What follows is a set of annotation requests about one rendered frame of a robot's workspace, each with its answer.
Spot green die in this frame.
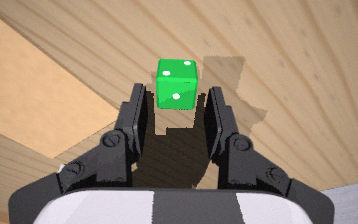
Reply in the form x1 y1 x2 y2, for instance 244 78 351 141
156 59 198 110

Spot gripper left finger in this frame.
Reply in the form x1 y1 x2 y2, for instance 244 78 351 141
8 83 148 224

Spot peach flat mat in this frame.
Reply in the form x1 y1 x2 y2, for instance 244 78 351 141
0 15 120 159

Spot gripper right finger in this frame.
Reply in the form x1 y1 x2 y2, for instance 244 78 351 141
204 87 335 224

